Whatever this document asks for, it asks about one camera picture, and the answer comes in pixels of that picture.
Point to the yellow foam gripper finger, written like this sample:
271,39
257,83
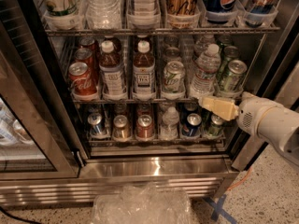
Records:
222,107

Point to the green can bottom shelf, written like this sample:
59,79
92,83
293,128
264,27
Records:
215,125

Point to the clear water bottle middle shelf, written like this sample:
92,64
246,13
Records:
207,66

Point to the clear water bottle shelf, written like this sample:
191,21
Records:
207,66
103,14
169,125

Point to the blue pepsi can bottom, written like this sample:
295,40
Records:
191,126

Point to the clear water bottle bottom shelf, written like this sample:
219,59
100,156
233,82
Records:
169,125

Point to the white green soda can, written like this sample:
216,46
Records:
174,73

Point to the silver can behind soda can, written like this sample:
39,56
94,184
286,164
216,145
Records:
171,54

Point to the red can bottom shelf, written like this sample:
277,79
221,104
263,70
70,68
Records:
144,127

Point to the gold can bottom shelf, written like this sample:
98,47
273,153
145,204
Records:
121,127

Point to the stainless steel fridge body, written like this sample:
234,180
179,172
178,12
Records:
202,170

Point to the blue can bottom left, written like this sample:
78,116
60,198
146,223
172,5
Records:
97,124

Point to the red cola can front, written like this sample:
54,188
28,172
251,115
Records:
81,79

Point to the red cola can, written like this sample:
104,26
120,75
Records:
81,79
89,42
86,56

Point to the red cola can middle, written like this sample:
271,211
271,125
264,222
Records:
86,56

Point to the red cola can back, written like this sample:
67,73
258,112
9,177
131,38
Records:
89,42

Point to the clear water bottle top shelf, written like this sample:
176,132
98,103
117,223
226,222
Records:
103,14

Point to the glass fridge door left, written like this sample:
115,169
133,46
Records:
53,158

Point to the brown tea bottle right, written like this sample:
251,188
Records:
143,69

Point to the brown tea bottle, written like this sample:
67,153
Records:
112,69
143,69

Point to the blue tape cross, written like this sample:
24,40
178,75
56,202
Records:
218,210

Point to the blue pepsi bottle top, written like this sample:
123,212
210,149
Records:
218,10

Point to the brown tea bottle left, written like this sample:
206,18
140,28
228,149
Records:
112,69

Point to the clear plastic bag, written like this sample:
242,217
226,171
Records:
146,205

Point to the bottom wire shelf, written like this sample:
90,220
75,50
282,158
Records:
132,141

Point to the wire shelf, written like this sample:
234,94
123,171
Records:
150,101
170,31
132,141

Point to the middle wire shelf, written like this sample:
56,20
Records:
150,101

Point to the top wire shelf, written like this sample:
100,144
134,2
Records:
170,31

